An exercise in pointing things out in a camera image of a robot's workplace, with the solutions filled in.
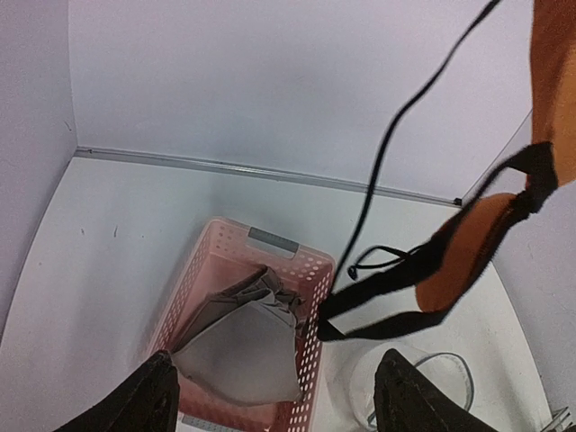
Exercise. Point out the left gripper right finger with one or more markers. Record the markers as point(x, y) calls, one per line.
point(406, 400)

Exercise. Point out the pink perforated plastic basket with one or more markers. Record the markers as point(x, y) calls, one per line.
point(225, 253)

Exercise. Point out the white mesh laundry bag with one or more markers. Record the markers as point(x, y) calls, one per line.
point(352, 381)

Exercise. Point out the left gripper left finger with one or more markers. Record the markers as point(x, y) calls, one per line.
point(146, 401)

